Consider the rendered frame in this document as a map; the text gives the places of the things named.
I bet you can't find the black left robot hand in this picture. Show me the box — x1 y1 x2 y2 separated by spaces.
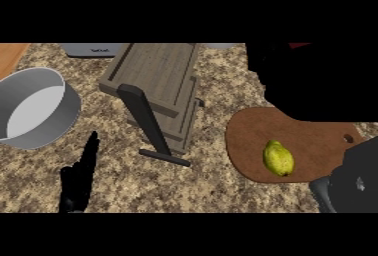
58 130 104 214

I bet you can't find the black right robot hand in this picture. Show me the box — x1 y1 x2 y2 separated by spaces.
244 42 378 123

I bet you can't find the brown wooden cutting board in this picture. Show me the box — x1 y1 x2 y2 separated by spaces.
225 106 369 185

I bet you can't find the grey-brown wooden tiered basket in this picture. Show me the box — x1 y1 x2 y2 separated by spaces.
98 42 207 168

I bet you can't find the grey round pot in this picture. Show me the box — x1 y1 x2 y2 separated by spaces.
0 66 83 151

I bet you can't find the yellow-green fruit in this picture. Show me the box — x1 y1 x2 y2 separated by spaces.
262 139 297 178

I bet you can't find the grey flat appliance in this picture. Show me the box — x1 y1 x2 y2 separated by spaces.
58 42 126 60

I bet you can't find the orange-brown wooden panel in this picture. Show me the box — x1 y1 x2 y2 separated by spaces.
0 42 33 81

